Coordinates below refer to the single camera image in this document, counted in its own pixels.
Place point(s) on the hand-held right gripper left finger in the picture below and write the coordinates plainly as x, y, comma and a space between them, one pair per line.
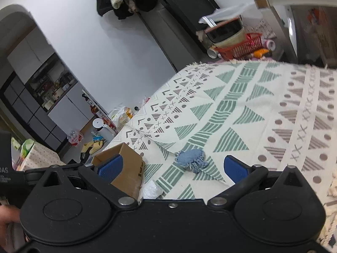
110, 165

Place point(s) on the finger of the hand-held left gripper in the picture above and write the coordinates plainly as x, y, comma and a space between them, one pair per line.
35, 175

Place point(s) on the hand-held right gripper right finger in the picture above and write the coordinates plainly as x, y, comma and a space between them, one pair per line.
235, 167

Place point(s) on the brown cardboard box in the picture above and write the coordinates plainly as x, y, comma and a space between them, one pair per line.
129, 170

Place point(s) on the blue knitted coaster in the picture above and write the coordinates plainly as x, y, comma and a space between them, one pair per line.
192, 160

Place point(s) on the person's left hand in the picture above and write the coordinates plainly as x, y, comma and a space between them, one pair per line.
8, 217

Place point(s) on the table with dotted cloth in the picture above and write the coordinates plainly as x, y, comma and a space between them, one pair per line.
44, 156

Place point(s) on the yellow slipper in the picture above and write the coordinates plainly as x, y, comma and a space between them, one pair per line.
97, 147
85, 147

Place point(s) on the green tissue box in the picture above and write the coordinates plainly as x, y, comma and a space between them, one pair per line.
26, 149

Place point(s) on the blue snack packet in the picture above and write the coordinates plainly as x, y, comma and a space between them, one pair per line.
97, 138

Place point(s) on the white kettle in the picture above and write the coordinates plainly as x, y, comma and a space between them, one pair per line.
102, 129

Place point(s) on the pack of water bottles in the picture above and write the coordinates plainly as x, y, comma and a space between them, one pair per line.
75, 137

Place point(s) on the white plastic grocery bag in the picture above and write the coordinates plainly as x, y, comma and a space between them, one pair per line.
120, 118

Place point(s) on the white plastic wrapper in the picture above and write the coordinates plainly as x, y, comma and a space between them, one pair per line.
152, 189

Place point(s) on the geometric patterned blanket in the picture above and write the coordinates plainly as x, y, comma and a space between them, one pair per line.
250, 116

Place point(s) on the brown glass bottle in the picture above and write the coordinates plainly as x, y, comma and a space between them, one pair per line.
93, 110

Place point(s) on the red print plastic bag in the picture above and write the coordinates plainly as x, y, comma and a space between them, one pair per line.
143, 104

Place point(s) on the white grey kitchen cabinet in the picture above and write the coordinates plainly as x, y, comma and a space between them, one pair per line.
52, 97

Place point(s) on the red plastic basket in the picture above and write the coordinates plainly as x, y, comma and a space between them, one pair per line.
239, 47

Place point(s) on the cream bowl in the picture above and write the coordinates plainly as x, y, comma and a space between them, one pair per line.
234, 40

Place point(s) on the clear plastic bag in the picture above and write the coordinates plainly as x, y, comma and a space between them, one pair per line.
229, 14

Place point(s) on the white desk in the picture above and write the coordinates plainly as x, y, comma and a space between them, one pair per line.
284, 18

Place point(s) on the black leaning panel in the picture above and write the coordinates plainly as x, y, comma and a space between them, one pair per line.
181, 8

